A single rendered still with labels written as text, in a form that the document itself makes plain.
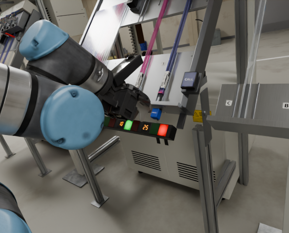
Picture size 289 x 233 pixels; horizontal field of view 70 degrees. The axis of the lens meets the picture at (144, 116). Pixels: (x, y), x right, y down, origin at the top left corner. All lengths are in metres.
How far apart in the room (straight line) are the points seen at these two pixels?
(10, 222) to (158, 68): 0.59
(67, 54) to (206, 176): 0.55
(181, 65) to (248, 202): 0.87
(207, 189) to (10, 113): 0.65
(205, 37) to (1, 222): 0.66
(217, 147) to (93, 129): 0.83
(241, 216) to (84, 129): 1.08
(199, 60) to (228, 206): 0.85
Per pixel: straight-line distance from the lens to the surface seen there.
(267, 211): 1.29
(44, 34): 0.38
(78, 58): 0.40
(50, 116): 0.24
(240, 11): 1.04
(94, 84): 0.43
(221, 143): 1.01
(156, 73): 0.73
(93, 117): 0.25
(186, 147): 1.11
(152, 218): 1.26
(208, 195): 0.79
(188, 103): 0.61
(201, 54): 0.69
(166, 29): 7.77
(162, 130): 0.63
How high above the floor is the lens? 0.95
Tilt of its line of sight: 23 degrees down
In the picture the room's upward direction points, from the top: 13 degrees counter-clockwise
